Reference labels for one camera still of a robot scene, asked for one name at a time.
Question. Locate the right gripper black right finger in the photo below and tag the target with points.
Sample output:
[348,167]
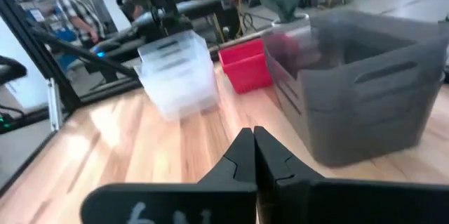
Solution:
[315,203]

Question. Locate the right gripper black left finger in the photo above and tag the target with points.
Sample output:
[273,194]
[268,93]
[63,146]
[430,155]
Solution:
[210,203]

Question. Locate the grey translucent plastic basket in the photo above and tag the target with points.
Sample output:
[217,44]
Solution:
[350,139]
[326,76]
[350,106]

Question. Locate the clear plastic basket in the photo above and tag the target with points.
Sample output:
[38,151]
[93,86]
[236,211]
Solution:
[182,94]
[182,39]
[198,59]

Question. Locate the red plastic mesh basket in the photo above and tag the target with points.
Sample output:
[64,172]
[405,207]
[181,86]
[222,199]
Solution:
[249,76]
[242,50]

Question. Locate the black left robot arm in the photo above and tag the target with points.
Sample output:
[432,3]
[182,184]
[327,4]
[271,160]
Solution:
[168,27]

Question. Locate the black device with green lights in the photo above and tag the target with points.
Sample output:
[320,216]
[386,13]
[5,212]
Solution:
[7,125]

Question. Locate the blue bin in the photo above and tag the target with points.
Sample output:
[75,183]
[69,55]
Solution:
[65,36]

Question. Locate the person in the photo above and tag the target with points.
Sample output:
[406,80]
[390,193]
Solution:
[82,13]

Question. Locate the black rounded object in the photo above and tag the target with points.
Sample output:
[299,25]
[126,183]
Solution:
[12,67]

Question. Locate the black aluminium table frame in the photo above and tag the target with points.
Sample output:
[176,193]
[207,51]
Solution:
[35,43]

